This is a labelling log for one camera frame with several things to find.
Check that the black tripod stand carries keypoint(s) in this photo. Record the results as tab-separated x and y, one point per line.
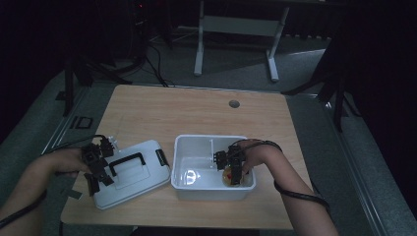
70	85
337	98

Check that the round pastry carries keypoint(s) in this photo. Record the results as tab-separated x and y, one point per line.
227	179

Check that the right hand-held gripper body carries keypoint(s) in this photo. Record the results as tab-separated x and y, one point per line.
236	157

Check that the grey round table grommet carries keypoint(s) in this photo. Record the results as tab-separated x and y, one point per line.
234	104

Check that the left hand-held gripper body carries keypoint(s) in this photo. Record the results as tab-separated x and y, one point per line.
95	160

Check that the person's left hand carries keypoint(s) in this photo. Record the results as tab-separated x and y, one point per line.
67	162

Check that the metal floor rail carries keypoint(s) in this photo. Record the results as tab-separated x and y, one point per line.
62	128
354	167

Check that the white plastic storage box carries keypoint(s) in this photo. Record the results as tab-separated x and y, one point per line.
196	190

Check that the person's right hand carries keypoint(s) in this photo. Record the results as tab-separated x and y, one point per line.
260	154

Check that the white metal desk frame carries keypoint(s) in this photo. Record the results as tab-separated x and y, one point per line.
241	26

